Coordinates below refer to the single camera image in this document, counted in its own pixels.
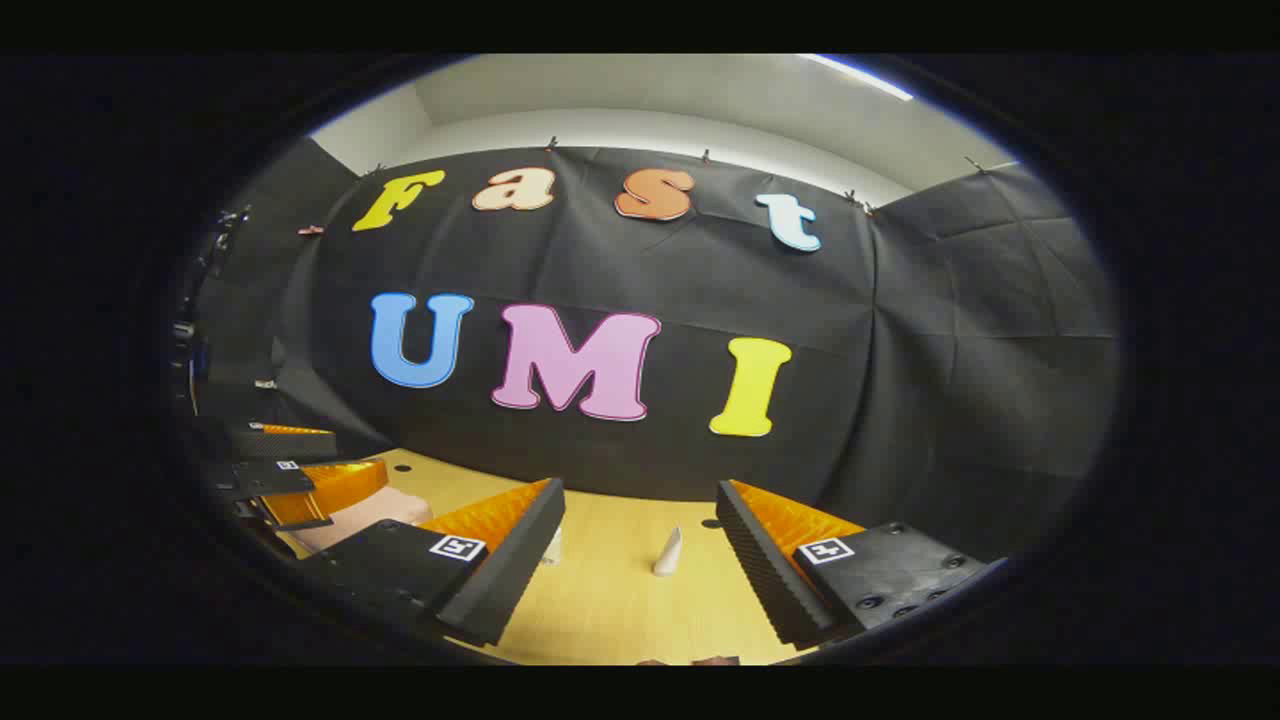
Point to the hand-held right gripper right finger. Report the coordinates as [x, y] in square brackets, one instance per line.
[765, 570]

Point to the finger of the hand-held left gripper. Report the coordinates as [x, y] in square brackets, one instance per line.
[270, 480]
[285, 445]

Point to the white cosmetic tube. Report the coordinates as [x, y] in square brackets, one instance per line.
[668, 555]

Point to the black backdrop cloth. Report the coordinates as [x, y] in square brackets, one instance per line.
[900, 380]

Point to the white pump bottle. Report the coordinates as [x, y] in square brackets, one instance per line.
[552, 548]

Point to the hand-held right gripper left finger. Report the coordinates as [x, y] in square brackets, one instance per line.
[520, 550]

